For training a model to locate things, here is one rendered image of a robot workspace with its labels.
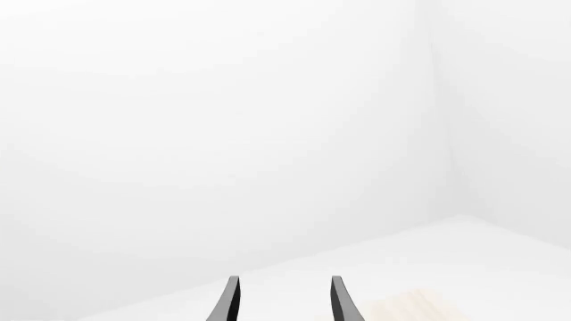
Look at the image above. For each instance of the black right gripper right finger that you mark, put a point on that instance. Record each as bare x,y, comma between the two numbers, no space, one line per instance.
342,305

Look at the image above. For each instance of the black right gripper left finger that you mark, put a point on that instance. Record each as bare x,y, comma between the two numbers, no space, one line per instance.
227,305

